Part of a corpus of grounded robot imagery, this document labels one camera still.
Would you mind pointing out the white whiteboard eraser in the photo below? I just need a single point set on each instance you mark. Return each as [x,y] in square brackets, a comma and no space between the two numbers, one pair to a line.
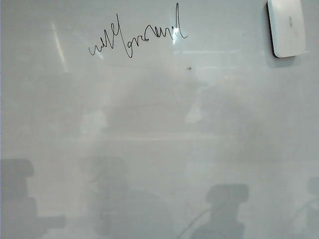
[286,30]

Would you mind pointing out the glossy white whiteboard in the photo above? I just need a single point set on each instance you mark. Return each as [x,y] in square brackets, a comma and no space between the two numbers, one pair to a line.
[149,149]

